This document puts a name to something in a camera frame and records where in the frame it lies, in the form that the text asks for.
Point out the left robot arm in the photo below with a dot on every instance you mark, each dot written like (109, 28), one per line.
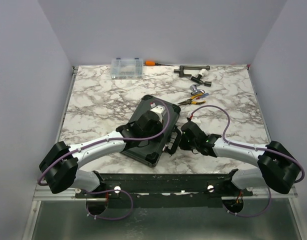
(60, 167)

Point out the black white cylinder tool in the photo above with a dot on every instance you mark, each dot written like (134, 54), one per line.
(198, 79)

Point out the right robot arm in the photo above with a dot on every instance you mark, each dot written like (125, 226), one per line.
(275, 167)

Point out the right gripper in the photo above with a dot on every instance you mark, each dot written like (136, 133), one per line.
(182, 144)

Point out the clear plastic organizer box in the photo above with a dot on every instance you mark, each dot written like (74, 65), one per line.
(126, 68)

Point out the orange handled screwdriver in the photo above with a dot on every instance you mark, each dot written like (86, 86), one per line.
(153, 63)

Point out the yellow handled needle-nose pliers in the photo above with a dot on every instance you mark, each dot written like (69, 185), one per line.
(193, 100)

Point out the black metal clamp tool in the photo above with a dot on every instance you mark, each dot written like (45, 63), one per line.
(182, 68)

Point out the aluminium extrusion frame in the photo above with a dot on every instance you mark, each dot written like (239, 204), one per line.
(43, 194)

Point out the black foam-lined poker case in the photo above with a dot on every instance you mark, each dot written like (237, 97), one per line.
(148, 152)

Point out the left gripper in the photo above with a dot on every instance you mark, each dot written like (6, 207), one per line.
(160, 126)

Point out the chrome metal fitting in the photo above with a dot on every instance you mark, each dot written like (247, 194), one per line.
(195, 90)

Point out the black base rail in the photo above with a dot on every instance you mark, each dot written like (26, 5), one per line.
(164, 190)

